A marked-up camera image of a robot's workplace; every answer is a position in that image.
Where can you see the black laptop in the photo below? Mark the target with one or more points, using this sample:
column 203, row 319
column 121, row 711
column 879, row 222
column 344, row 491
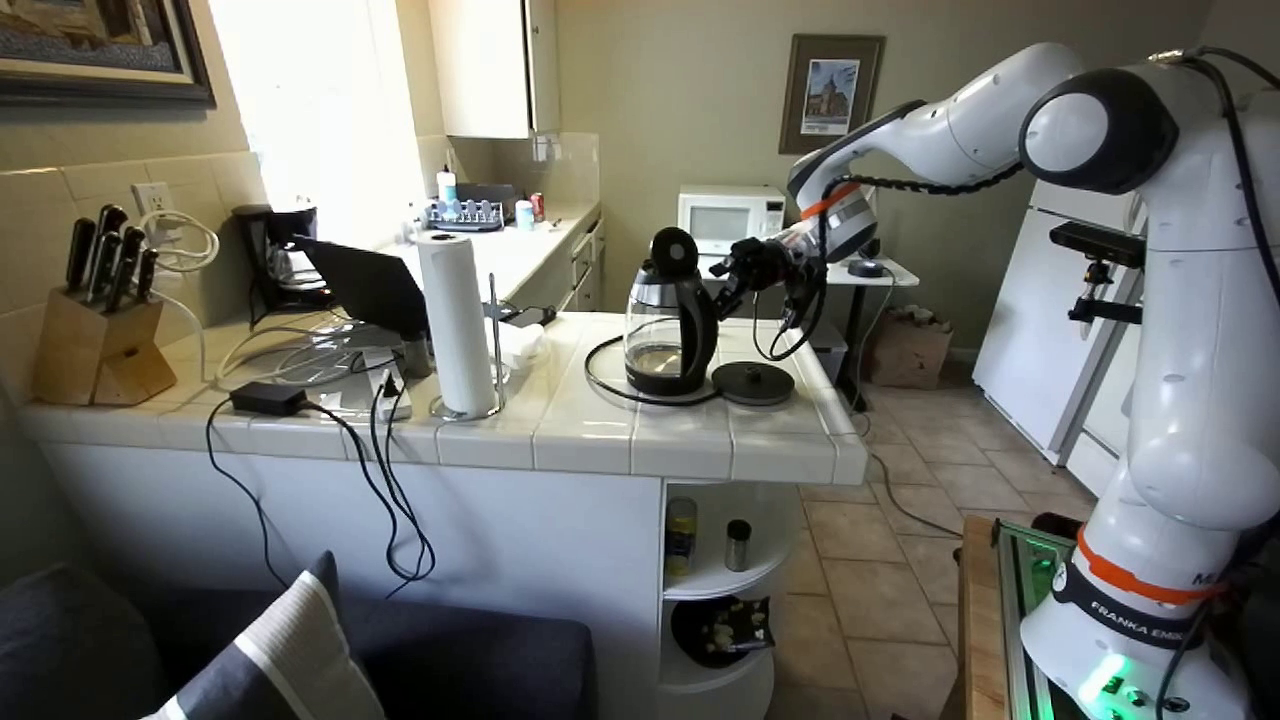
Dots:
column 370, row 285

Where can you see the black power adapter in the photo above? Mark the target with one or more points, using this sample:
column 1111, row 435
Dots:
column 267, row 397

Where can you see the white paper towel roll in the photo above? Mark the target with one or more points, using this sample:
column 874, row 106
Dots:
column 456, row 320

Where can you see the black glass electric kettle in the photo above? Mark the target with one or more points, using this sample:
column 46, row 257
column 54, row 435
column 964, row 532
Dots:
column 668, row 320

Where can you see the black round kettle base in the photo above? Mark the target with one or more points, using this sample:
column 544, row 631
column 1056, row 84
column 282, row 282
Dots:
column 753, row 387

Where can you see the dark blue sofa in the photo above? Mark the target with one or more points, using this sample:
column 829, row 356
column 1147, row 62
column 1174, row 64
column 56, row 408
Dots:
column 82, row 651

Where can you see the framed wall picture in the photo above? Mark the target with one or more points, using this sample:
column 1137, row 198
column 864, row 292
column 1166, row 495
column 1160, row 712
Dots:
column 829, row 90

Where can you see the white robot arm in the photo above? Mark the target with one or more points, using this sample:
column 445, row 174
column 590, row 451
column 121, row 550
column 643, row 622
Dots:
column 1123, row 624

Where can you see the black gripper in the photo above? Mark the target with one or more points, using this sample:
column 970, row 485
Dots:
column 757, row 265

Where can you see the striped cushion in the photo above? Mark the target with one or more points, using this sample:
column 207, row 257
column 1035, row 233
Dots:
column 251, row 659

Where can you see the cardboard box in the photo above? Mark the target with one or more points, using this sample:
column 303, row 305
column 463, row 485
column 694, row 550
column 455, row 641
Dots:
column 910, row 352

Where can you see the white side table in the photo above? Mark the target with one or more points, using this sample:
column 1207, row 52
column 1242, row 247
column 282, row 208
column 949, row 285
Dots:
column 845, row 325

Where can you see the framed picture top left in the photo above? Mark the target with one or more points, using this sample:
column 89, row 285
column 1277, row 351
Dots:
column 103, row 52

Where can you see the white microwave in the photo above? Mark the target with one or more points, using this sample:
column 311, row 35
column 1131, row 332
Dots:
column 719, row 217

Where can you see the white refrigerator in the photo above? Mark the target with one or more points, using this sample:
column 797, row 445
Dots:
column 1039, row 364

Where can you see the wooden knife block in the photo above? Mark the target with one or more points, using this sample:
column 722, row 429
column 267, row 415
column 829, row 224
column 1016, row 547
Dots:
column 98, row 356

